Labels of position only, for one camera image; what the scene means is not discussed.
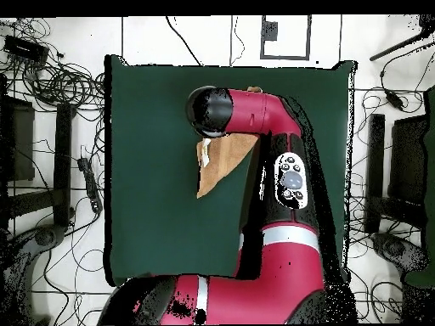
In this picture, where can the tan terry towel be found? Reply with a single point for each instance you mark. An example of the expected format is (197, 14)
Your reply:
(221, 159)

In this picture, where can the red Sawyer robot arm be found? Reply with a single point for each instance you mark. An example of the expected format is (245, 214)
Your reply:
(278, 265)

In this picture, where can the dark green table cloth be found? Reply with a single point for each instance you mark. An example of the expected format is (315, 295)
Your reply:
(153, 203)

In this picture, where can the black power strip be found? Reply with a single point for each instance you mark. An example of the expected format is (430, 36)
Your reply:
(90, 183)

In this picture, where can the black chair base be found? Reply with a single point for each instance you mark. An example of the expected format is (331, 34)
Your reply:
(397, 251)
(44, 237)

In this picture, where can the black power adapter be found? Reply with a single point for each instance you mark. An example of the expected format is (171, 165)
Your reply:
(394, 99)

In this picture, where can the black rod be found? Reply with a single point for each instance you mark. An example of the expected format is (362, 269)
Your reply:
(397, 46)

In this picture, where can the black box device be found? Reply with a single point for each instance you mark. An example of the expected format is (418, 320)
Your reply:
(25, 51)

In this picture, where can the black metal frame stand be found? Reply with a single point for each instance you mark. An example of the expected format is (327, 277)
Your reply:
(377, 163)
(63, 163)

